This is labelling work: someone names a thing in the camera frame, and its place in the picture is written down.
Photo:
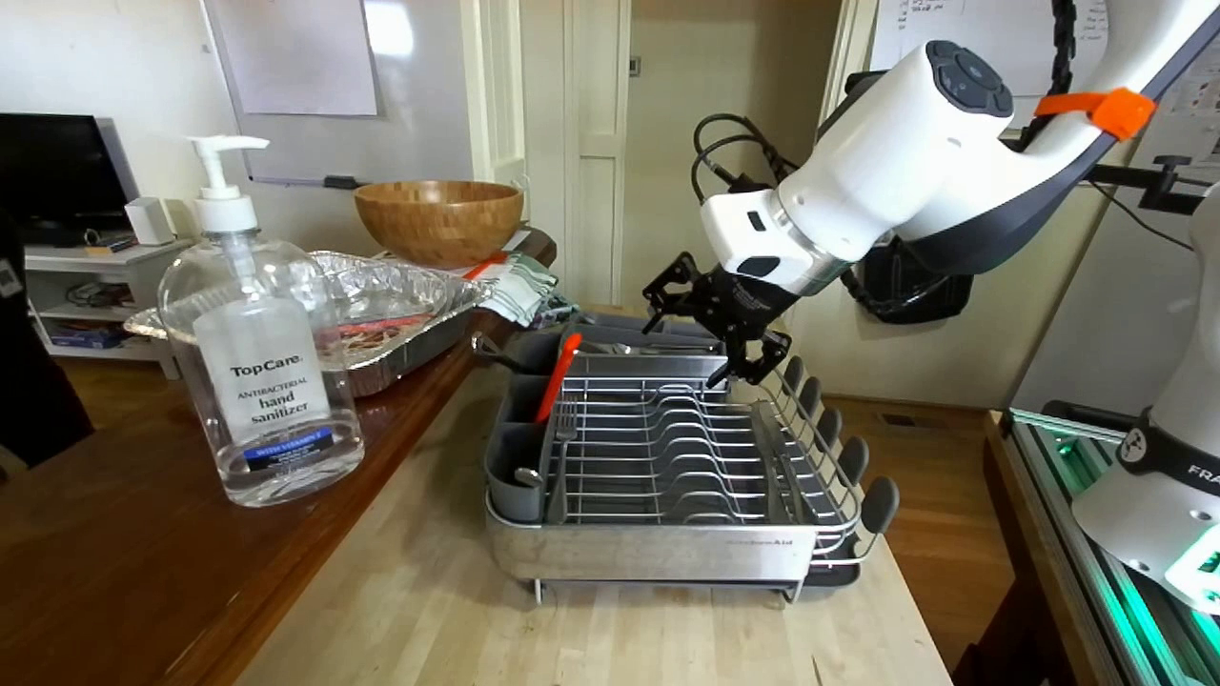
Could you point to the wooden bowl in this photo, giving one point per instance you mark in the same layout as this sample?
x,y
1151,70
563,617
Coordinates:
x,y
438,222

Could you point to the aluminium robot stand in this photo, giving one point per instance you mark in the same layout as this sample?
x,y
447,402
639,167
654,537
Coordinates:
x,y
1081,596

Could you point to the white door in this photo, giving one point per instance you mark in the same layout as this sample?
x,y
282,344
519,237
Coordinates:
x,y
575,129

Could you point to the white shelf unit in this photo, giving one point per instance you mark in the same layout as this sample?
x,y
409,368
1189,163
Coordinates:
x,y
90,262

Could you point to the whiteboard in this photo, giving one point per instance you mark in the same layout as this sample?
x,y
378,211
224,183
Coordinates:
x,y
291,50

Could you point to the clear hand sanitizer bottle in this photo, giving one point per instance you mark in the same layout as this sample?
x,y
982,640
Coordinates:
x,y
259,382

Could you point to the black chair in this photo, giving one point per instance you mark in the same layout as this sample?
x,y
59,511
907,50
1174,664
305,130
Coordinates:
x,y
31,382

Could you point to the gray cutlery tray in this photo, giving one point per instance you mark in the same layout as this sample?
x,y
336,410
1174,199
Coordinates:
x,y
624,338

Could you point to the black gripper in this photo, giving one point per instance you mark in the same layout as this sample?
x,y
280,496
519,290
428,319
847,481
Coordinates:
x,y
730,307

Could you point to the small white device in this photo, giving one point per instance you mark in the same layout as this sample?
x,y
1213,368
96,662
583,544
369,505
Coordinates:
x,y
148,222

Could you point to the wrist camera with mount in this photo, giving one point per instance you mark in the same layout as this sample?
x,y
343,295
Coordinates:
x,y
673,285

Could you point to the aluminium foil tray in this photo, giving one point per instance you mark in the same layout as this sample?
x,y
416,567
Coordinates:
x,y
367,307

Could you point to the black television screen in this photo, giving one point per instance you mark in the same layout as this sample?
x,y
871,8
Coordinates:
x,y
59,176

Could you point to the green striped white towel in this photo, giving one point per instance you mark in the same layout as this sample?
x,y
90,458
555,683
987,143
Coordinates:
x,y
514,288

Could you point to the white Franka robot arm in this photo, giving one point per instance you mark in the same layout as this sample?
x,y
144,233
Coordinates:
x,y
889,154

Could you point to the brown wooden table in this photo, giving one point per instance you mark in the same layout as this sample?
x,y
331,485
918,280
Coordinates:
x,y
101,575

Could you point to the gray utensil holder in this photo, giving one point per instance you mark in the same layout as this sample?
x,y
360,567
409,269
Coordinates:
x,y
514,443

